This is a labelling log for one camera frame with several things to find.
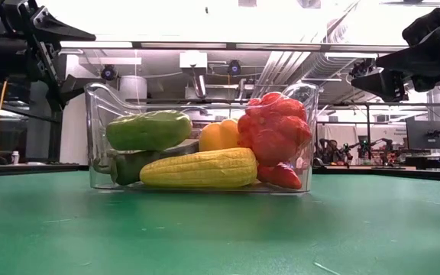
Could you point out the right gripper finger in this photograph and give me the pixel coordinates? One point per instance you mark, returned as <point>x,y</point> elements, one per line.
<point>418,53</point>
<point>384,85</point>

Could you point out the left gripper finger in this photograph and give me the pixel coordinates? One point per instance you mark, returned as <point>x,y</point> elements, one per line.
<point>59,30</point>
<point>69,88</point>

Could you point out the light green pepper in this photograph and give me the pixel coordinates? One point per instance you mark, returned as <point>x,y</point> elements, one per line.
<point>149,130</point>

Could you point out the dark green chili pepper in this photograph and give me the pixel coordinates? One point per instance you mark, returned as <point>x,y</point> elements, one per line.
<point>128,168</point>

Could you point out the red lobed tomato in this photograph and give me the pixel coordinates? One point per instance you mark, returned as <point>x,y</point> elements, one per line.
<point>273,130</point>

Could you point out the black ceiling spotlight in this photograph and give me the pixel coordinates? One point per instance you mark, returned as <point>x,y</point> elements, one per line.
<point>234,67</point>
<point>108,72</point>
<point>362,66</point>

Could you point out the clear plastic bin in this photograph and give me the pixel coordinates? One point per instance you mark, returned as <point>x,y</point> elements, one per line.
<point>98,114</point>

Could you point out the thin black pole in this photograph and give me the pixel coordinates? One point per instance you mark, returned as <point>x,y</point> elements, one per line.
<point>368,130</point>

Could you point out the black flat monitor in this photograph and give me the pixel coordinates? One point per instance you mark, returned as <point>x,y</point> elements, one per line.
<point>428,135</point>

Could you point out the small black robot arms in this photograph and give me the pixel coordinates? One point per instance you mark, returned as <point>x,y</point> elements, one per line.
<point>357,151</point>

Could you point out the small white bottle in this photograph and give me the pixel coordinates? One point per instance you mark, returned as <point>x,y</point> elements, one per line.
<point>15,157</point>

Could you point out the silver ceiling ducts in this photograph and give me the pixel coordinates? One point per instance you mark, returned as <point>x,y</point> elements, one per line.
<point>281,72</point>

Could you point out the overhead light bar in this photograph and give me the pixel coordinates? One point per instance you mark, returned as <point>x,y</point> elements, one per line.
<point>185,45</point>

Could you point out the white ceiling box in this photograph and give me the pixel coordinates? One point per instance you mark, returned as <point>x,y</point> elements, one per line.
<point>193,60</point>

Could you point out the orange red carrot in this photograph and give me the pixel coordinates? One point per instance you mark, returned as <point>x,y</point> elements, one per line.
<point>281,176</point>

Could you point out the yellow corn cob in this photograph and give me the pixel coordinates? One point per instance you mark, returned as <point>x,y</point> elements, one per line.
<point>199,168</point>

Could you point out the yellow bell pepper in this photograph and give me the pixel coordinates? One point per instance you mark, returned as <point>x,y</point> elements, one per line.
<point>218,135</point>

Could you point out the green table mat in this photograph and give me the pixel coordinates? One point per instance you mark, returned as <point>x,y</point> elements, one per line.
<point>220,229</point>

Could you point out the white cylindrical duct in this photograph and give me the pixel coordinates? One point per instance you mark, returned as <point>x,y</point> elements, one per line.
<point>133,89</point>

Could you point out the black aluminium table frame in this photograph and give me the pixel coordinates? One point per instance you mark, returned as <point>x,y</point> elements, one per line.
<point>33,170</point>

